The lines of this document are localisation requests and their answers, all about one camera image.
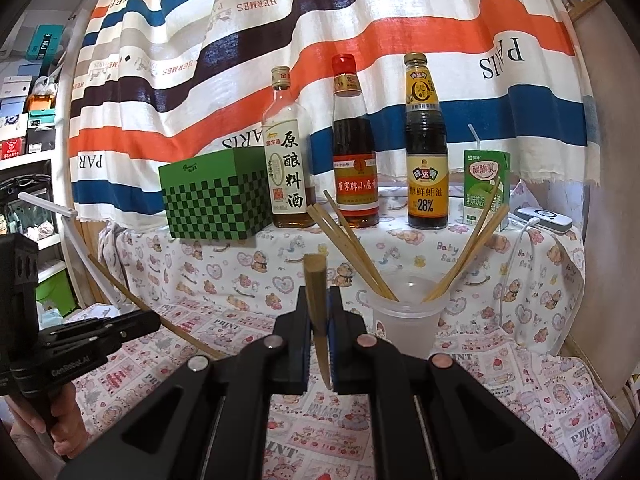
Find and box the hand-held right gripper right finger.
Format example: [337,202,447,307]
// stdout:
[327,286,583,480]

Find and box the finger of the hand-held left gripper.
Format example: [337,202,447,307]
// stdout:
[42,310,162,341]
[55,332,151,357]

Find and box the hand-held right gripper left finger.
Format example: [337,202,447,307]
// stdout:
[57,285,313,480]

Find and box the translucent plastic cup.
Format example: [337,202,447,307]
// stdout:
[370,271,452,361]

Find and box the person's left hand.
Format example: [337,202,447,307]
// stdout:
[7,387,88,461]

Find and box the green storage bin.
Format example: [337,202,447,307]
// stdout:
[36,264,77,308]

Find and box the white shelf unit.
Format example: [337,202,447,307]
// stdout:
[0,55,71,281]

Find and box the bear printed cloth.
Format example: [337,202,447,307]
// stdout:
[97,180,586,356]

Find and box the green checkered box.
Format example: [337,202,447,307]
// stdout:
[159,147,275,245]

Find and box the strawberry printed cloth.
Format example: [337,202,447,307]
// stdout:
[65,300,626,480]

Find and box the stack of small boxes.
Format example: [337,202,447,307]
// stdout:
[0,74,32,157]

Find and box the cooking wine bottle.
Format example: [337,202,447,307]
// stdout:
[261,66,317,228]

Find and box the red capped oil bottle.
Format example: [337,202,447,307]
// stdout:
[331,53,381,229]

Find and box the green drink carton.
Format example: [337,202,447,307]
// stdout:
[463,150,512,226]

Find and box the teal box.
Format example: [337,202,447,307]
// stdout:
[26,24,67,61]

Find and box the dark sauce bottle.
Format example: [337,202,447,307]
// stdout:
[403,52,450,231]

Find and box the white electronic device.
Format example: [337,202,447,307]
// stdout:
[515,206,574,234]

